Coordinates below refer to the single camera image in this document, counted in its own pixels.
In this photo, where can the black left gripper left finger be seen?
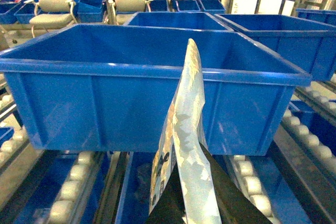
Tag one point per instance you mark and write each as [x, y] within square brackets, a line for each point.
[170, 208]

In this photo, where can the large blue plastic bin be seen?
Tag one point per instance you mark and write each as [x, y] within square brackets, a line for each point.
[108, 88]

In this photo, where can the flower gift bag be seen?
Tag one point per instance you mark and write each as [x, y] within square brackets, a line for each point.
[180, 148]

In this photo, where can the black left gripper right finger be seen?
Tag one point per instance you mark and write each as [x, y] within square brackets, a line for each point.
[233, 206]

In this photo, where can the roller conveyor track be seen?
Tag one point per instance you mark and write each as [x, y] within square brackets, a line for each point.
[251, 186]

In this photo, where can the blue bin behind right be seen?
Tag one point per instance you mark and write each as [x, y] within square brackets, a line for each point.
[306, 43]

